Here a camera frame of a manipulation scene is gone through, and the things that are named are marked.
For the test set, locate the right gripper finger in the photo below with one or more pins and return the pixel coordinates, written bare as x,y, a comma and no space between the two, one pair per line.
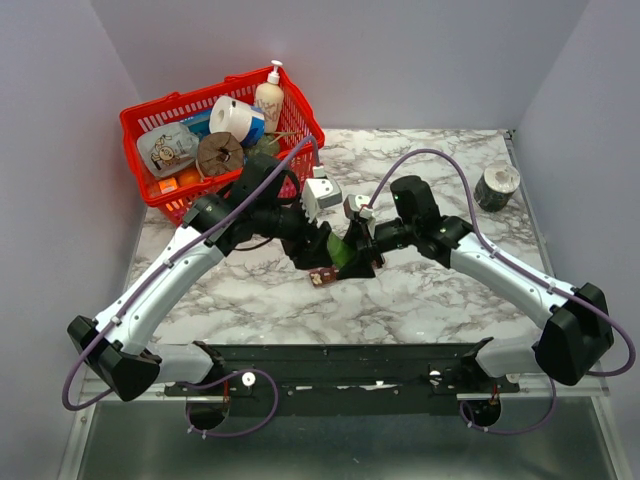
356,235
360,266

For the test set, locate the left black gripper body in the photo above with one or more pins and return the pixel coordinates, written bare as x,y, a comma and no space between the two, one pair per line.
297,243

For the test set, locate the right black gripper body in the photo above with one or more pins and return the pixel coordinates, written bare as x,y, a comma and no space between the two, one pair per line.
372,251

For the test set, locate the brown weekly pill organizer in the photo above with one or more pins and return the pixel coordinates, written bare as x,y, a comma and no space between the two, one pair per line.
328,274

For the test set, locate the green pill bottle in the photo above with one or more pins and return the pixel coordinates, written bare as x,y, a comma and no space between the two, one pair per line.
339,251

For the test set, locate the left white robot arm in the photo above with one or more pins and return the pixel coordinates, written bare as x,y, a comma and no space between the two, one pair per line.
268,200

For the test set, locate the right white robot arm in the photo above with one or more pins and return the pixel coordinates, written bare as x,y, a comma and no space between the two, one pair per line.
572,331

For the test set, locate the white pills in organizer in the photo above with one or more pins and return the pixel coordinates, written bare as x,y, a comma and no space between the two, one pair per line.
316,279

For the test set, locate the green round vegetable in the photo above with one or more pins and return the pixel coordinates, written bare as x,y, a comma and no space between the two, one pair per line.
268,144

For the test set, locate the red plastic shopping basket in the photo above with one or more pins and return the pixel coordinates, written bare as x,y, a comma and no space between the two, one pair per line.
296,121

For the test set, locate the brown paper roll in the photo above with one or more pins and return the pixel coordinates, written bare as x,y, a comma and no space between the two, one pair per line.
219,153

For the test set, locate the orange fruit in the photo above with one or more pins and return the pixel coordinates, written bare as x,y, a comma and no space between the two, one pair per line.
188,177

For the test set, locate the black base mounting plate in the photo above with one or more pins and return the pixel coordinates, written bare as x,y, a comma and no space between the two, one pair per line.
259,381

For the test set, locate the camouflage tape roll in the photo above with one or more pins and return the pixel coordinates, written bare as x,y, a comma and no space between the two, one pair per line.
496,186

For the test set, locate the orange small box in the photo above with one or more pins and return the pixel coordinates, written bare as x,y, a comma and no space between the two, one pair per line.
167,185

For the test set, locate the white toilet paper roll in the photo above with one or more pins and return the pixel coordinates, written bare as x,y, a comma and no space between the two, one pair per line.
245,122

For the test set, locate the white lotion pump bottle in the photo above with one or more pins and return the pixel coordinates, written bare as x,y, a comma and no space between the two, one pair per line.
269,98

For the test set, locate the blue package in basket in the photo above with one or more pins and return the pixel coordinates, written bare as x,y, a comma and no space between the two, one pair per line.
198,124

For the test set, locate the white cartoon pouch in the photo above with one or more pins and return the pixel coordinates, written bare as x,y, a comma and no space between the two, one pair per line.
168,149

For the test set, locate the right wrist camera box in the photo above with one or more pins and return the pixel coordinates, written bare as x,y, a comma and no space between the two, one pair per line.
356,208

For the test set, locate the aluminium rail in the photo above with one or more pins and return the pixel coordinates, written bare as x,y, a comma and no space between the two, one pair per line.
526,385

